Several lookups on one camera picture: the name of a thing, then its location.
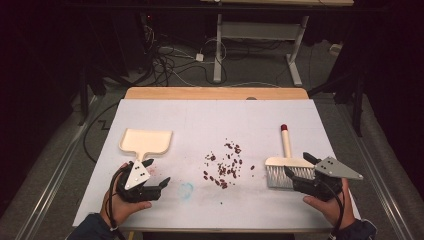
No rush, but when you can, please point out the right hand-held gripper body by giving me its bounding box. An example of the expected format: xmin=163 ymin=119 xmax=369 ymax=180
xmin=293 ymin=155 xmax=364 ymax=202

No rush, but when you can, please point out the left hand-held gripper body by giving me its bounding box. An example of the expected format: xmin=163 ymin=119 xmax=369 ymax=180
xmin=116 ymin=159 xmax=163 ymax=203

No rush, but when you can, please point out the cream plastic dustpan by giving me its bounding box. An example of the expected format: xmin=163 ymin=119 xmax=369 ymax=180
xmin=118 ymin=128 xmax=174 ymax=164

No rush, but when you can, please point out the cream hand brush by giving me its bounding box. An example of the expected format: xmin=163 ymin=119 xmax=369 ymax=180
xmin=264 ymin=124 xmax=318 ymax=189

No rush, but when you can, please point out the pile of red beans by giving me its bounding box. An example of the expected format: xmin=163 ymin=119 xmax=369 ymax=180
xmin=203 ymin=138 xmax=256 ymax=190

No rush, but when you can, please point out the person's left hand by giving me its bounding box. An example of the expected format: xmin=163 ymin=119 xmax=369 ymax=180
xmin=99 ymin=162 xmax=153 ymax=229

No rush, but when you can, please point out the person's right hand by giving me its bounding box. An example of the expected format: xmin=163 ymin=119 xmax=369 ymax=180
xmin=302 ymin=178 xmax=356 ymax=229

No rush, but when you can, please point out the black stand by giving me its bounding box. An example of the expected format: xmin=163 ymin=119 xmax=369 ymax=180
xmin=77 ymin=64 xmax=108 ymax=127
xmin=308 ymin=71 xmax=365 ymax=138

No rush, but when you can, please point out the white table cover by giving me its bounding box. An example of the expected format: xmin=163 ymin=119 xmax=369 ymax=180
xmin=72 ymin=98 xmax=361 ymax=232

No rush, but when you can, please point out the wooden table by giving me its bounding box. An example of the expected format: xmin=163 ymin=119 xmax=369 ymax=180
xmin=119 ymin=87 xmax=334 ymax=234

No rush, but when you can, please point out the right hand-held gripper cable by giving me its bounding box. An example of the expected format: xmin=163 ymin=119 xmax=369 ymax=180
xmin=319 ymin=179 xmax=346 ymax=240

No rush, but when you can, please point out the hand-held gripper cable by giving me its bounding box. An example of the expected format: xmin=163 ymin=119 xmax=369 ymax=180
xmin=105 ymin=166 xmax=128 ymax=240
xmin=319 ymin=179 xmax=346 ymax=240

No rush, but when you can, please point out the left hand-held gripper cable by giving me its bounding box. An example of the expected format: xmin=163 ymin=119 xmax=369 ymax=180
xmin=105 ymin=166 xmax=128 ymax=240

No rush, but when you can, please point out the metal floor rail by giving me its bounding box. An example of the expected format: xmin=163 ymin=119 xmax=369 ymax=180
xmin=334 ymin=99 xmax=414 ymax=240
xmin=19 ymin=95 xmax=101 ymax=240

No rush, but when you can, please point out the black floor cable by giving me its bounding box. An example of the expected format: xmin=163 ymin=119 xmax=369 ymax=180
xmin=82 ymin=101 xmax=121 ymax=164

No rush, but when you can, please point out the tangle of floor cables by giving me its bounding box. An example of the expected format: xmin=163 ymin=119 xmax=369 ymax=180
xmin=143 ymin=23 xmax=231 ymax=88

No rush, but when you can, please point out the white metal desk frame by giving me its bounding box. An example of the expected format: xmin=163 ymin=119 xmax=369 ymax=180
xmin=199 ymin=0 xmax=354 ymax=88

